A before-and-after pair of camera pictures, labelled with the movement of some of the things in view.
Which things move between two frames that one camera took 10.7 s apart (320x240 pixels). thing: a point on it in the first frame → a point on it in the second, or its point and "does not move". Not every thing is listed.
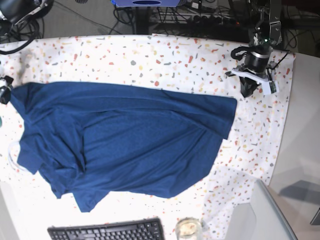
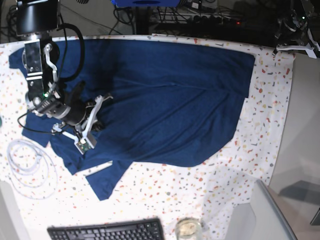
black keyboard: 150,229 does not move
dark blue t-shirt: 88,139 does not move
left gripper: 5,86 → 83,138
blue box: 147,3 does not move
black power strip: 202,19 does not move
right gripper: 249,79 → 312,49
